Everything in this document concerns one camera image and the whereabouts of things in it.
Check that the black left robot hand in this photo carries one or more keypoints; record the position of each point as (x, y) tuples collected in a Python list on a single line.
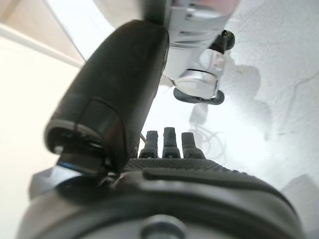
[(112, 87)]

